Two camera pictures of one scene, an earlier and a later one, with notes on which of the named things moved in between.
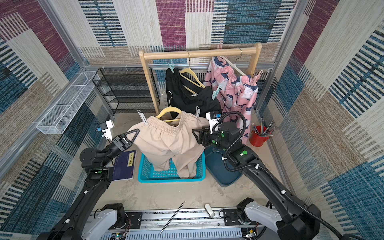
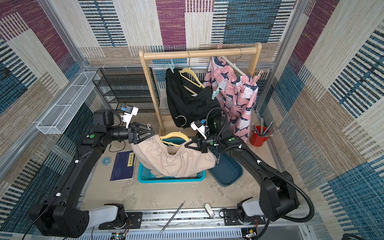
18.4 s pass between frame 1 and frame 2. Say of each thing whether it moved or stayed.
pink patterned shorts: stayed
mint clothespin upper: stayed
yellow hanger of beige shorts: moved
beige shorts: moved
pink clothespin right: stayed
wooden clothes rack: stayed
